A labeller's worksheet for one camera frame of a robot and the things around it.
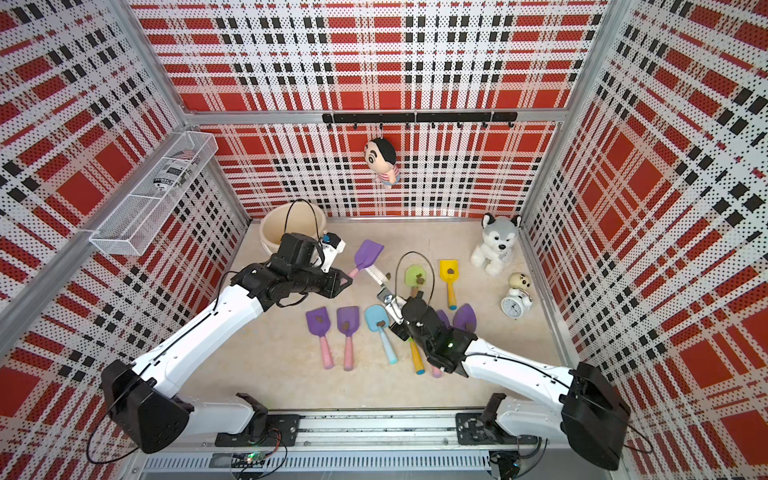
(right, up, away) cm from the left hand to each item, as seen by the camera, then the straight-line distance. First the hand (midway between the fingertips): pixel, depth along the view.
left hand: (351, 280), depth 77 cm
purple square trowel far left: (-12, -15, +14) cm, 24 cm away
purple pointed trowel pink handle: (+23, -25, +3) cm, 34 cm away
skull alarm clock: (+49, -7, +13) cm, 51 cm away
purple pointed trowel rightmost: (+34, -14, +17) cm, 40 cm away
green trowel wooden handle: (+17, -6, +20) cm, 27 cm away
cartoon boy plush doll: (+7, +37, +14) cm, 40 cm away
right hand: (+13, -6, +3) cm, 15 cm away
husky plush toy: (+43, +12, +15) cm, 47 cm away
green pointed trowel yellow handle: (+18, -25, +5) cm, 31 cm away
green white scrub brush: (+6, +1, +5) cm, 8 cm away
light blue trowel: (+6, -13, +16) cm, 22 cm away
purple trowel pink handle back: (+4, +7, +5) cm, 9 cm away
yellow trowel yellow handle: (+30, 0, +28) cm, 41 cm away
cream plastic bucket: (-29, +21, +39) cm, 53 cm away
